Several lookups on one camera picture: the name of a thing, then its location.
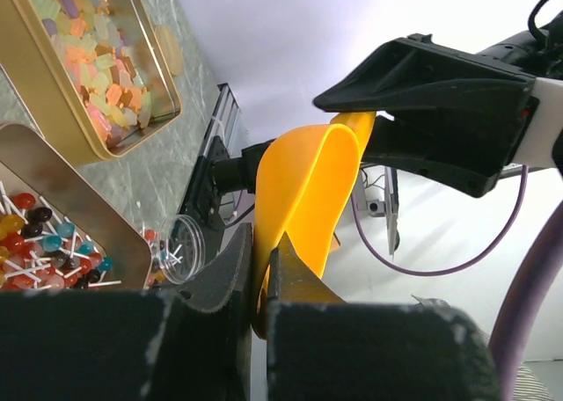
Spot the yellow plastic scoop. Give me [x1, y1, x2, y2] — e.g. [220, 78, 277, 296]
[252, 112, 376, 339]

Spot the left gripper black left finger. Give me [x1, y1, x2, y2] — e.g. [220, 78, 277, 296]
[1, 223, 252, 400]

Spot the clear glass jar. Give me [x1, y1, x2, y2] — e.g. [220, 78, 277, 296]
[141, 215, 206, 288]

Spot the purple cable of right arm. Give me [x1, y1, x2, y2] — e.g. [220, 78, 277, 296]
[349, 165, 563, 401]

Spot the yellow tin of popsicle candies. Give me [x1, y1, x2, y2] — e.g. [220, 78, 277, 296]
[1, 0, 181, 165]

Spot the round wooden jar lid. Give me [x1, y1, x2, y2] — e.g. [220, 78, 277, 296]
[155, 25, 185, 77]

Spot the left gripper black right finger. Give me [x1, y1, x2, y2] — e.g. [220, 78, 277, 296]
[267, 237, 501, 400]

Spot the gold tin of lollipops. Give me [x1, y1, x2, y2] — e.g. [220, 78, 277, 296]
[1, 123, 150, 291]

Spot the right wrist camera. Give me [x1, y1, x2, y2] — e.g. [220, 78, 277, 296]
[505, 77, 562, 169]

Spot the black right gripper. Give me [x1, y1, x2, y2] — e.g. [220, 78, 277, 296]
[313, 11, 562, 198]

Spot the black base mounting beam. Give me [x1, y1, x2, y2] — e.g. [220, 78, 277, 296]
[179, 83, 271, 231]

